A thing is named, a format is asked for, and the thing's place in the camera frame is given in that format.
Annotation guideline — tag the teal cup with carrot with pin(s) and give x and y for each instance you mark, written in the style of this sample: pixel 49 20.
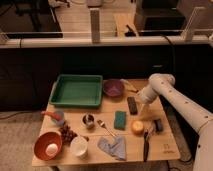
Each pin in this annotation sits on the teal cup with carrot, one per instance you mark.
pixel 57 118

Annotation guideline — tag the small dark block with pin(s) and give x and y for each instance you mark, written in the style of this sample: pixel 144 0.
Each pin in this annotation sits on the small dark block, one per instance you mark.
pixel 158 125

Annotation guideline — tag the metal spoon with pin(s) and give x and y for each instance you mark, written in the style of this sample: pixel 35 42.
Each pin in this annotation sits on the metal spoon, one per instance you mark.
pixel 103 125

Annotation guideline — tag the green sponge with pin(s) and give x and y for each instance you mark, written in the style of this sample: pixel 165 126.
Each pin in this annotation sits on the green sponge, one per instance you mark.
pixel 120 120

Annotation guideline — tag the wooden spatula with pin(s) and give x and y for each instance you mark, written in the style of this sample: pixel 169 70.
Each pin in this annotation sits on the wooden spatula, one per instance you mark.
pixel 129 86

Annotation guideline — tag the purple bowl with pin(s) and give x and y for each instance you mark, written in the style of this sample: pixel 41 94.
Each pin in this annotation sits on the purple bowl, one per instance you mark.
pixel 113 87

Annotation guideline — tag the small metal cup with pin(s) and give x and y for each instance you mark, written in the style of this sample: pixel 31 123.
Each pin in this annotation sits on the small metal cup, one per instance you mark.
pixel 88 120

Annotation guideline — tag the green plastic tray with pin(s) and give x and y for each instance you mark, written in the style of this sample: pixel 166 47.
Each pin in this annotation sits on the green plastic tray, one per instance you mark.
pixel 77 91

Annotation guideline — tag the white metal railing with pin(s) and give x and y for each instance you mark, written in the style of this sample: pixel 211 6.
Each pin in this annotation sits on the white metal railing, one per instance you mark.
pixel 94 38

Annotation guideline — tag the bunch of dark grapes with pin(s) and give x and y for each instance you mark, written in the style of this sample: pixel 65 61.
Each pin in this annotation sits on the bunch of dark grapes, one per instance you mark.
pixel 67 134

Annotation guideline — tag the black eraser block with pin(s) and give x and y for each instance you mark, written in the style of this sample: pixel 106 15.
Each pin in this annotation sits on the black eraser block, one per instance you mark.
pixel 132 105

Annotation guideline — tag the yellow round fruit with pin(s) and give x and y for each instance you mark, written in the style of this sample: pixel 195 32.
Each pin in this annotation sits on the yellow round fruit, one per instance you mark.
pixel 137 127

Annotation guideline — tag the blue folded cloth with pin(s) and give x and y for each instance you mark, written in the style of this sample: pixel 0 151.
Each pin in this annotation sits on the blue folded cloth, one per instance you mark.
pixel 117 149

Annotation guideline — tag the white cup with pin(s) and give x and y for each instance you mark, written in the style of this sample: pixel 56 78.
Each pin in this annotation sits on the white cup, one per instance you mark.
pixel 79 147

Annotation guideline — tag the orange bowl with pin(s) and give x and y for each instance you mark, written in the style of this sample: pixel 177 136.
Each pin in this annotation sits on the orange bowl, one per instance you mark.
pixel 43 141

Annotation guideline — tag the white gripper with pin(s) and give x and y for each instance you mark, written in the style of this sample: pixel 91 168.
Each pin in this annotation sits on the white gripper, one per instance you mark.
pixel 147 95

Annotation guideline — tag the white egg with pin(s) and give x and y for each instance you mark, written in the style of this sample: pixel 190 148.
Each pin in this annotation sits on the white egg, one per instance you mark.
pixel 51 149

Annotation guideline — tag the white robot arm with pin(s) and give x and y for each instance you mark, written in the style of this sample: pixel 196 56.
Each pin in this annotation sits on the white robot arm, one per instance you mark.
pixel 199 118

